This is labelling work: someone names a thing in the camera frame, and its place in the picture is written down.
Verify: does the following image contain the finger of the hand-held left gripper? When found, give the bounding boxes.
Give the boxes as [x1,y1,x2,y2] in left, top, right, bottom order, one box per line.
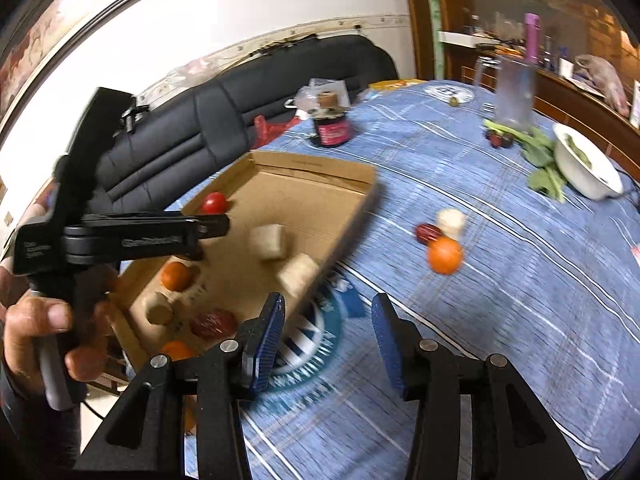
[177,212,232,262]

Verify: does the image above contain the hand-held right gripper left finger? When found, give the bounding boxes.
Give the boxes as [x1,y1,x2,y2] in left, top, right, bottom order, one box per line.
[75,292,287,480]

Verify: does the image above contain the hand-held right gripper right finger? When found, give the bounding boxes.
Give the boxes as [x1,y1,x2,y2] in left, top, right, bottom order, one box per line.
[371,292,588,480]

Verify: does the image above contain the red cherry tomato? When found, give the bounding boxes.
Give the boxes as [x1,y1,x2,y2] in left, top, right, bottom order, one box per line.
[201,191,230,214]

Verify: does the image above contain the wrinkled red date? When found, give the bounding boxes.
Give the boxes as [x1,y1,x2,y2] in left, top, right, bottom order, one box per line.
[190,308,238,338]

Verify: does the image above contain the white cake cube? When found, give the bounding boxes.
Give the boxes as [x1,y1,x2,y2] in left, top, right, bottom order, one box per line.
[277,253,321,298]
[436,208,467,241]
[248,223,287,261]

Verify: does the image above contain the orange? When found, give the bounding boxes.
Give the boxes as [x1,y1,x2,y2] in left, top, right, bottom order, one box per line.
[160,340,196,361]
[161,261,193,292]
[426,236,464,276]

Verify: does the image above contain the cardboard box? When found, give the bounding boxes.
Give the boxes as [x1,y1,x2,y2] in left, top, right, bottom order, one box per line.
[107,150,378,391]

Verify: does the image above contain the tan cake cube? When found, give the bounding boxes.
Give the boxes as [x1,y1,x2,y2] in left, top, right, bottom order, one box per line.
[144,291,176,324]

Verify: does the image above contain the person's left forearm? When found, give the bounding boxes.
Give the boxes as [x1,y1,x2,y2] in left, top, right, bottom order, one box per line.
[0,355,83,480]

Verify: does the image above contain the person's left hand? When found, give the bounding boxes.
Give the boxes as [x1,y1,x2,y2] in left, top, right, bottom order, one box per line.
[0,255,123,392]

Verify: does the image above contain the black sofa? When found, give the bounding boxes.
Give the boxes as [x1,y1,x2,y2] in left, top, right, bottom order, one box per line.
[92,35,401,201]

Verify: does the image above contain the red plastic bag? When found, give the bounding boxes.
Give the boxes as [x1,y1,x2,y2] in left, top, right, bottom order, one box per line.
[252,114,301,148]

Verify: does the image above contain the blue plaid tablecloth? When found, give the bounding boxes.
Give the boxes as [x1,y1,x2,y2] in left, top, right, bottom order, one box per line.
[182,79,640,480]

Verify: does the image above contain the small red date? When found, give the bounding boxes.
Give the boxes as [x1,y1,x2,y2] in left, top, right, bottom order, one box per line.
[415,222,443,247]

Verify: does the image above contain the dark jar red label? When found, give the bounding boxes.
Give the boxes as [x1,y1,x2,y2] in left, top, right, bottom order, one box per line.
[307,90,356,149]

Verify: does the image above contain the green leaf vegetable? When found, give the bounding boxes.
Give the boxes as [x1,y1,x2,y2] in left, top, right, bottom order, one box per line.
[482,119,568,203]

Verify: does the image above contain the white bowl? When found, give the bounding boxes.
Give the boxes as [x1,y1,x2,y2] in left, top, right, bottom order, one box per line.
[552,122,626,202]

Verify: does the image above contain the clear glass mug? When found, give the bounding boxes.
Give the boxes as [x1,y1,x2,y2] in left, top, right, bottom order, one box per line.
[472,55,538,128]

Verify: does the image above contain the wooden sideboard cabinet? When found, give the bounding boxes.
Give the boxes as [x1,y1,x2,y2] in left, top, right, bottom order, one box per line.
[400,0,640,181]

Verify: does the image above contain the white tray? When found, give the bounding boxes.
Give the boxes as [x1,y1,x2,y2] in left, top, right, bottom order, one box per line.
[437,30,501,48]

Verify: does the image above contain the purple bottle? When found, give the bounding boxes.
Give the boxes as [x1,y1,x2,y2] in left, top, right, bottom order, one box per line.
[522,12,542,66]

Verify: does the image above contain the pink plastic bag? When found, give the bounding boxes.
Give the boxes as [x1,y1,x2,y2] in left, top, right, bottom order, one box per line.
[575,54,630,113]

